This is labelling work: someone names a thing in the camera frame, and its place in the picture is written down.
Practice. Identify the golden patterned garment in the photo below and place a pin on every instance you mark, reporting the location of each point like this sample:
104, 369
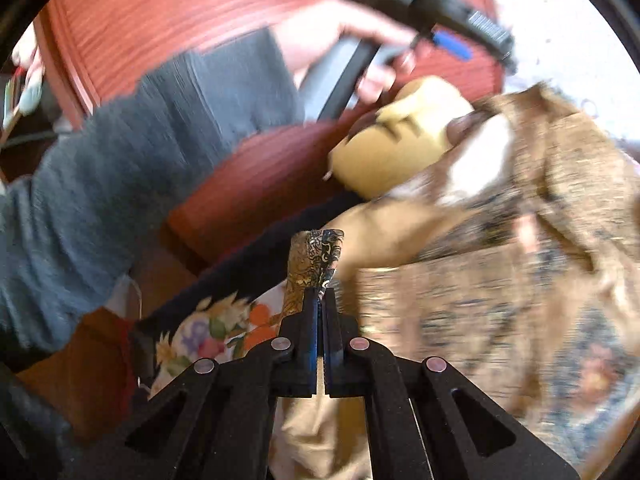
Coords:
475, 300

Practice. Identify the person's left hand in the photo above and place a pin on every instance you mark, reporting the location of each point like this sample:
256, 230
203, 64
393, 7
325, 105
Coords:
320, 30

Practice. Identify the yellow plush toy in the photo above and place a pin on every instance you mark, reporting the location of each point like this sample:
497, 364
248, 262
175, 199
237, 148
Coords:
400, 140

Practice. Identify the navy blanket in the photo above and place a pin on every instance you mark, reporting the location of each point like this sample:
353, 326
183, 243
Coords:
240, 270

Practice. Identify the wooden sliding-door wardrobe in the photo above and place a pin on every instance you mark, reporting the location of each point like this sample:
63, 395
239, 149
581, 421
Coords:
175, 10

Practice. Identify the person's left forearm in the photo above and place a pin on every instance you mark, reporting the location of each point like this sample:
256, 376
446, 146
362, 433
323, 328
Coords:
125, 160

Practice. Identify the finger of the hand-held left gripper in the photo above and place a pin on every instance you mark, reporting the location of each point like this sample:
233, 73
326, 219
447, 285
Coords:
452, 46
470, 20

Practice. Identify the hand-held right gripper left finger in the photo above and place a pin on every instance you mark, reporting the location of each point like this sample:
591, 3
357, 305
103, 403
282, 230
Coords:
306, 340

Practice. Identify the floral bed sheet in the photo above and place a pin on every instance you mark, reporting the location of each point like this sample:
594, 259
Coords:
210, 330

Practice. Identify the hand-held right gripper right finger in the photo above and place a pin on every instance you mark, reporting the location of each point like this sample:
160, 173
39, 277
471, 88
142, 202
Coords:
335, 345

